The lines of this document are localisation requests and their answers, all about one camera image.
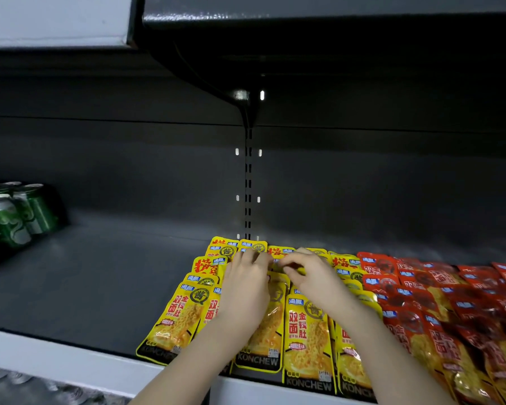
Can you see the white shelf panel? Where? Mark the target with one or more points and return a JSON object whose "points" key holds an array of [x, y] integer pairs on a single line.
{"points": [[55, 18]]}

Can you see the person's left hand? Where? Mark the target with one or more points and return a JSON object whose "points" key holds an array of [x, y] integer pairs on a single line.
{"points": [[242, 295]]}

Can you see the black shelf bracket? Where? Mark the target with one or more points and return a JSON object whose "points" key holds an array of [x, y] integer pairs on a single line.
{"points": [[211, 67]]}

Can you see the dark grey metal shelf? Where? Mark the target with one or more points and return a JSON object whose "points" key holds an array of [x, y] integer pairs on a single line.
{"points": [[333, 8]]}

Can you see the green drink can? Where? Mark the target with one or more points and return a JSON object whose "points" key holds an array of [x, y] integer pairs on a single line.
{"points": [[4, 187], [4, 223], [38, 208]]}

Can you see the person's left fingers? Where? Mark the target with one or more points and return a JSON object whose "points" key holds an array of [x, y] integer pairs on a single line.
{"points": [[255, 261]]}

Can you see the pile of yellow packets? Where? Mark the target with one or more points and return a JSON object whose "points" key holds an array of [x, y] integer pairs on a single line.
{"points": [[308, 341]]}

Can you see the person's left forearm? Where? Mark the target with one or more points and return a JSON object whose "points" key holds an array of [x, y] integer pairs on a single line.
{"points": [[194, 366]]}

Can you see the row of silver can tops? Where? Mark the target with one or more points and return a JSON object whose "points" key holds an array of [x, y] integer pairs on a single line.
{"points": [[38, 385]]}

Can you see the white shelf edge rail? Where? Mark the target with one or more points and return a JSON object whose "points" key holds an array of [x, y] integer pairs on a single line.
{"points": [[88, 366]]}

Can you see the pile of red packets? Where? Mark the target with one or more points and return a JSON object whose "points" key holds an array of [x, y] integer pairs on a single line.
{"points": [[447, 316]]}

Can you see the person's right hand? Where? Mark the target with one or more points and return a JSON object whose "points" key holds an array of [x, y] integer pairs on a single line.
{"points": [[320, 286]]}

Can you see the person's right thumb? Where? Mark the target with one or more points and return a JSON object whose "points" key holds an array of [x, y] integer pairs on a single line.
{"points": [[293, 272]]}

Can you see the black slotted shelf upright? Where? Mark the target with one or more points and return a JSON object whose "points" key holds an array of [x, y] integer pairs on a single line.
{"points": [[248, 185]]}

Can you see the person's right forearm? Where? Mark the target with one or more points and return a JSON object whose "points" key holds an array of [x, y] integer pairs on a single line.
{"points": [[388, 362]]}

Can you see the yellow snack packet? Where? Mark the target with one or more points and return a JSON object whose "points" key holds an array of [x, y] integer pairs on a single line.
{"points": [[278, 252]]}

